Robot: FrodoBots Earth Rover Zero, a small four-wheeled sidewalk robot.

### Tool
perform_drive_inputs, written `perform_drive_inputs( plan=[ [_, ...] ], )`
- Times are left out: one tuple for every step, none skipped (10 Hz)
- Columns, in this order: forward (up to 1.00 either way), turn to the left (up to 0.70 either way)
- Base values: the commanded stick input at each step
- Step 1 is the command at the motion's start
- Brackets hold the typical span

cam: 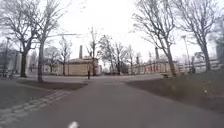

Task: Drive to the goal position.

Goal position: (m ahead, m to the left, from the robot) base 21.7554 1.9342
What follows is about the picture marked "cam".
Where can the group of bare trees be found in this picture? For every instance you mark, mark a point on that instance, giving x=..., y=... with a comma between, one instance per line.
x=116, y=63

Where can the person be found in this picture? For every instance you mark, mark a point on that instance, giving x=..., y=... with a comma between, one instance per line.
x=88, y=74

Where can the yellow building with chimney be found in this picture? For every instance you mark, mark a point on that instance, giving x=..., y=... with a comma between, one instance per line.
x=78, y=68

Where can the grey asphalt path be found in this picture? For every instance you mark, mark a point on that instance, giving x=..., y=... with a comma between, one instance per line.
x=110, y=103

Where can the low pale building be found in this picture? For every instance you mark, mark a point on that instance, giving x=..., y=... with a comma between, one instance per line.
x=153, y=67

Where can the big bare tree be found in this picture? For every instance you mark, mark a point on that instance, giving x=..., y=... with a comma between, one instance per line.
x=168, y=53
x=206, y=55
x=23, y=63

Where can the slim bare tree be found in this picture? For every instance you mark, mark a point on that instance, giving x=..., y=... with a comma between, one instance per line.
x=40, y=66

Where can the robot's own part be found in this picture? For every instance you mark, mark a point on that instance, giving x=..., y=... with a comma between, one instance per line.
x=73, y=125

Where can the dull grass area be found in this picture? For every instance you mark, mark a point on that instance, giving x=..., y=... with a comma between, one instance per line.
x=186, y=88

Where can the cobblestone strip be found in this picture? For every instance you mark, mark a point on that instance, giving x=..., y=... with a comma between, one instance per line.
x=30, y=105

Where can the pale fence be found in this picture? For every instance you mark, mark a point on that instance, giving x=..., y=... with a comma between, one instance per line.
x=213, y=65

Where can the grey building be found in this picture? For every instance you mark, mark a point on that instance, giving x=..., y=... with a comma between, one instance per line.
x=10, y=61

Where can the lamp post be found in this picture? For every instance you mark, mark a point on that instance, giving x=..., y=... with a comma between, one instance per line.
x=186, y=53

